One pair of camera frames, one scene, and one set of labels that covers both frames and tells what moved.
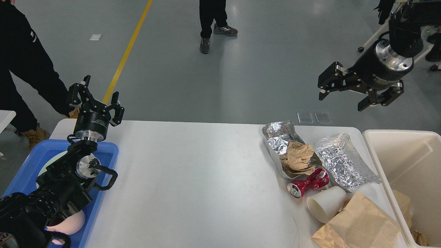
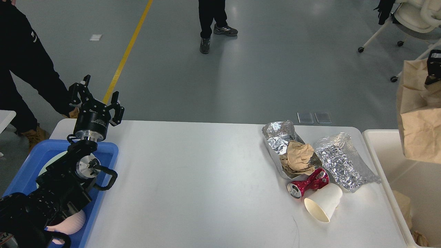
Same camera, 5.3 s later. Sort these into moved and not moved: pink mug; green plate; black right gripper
Moved: black right gripper
Not moved: pink mug; green plate
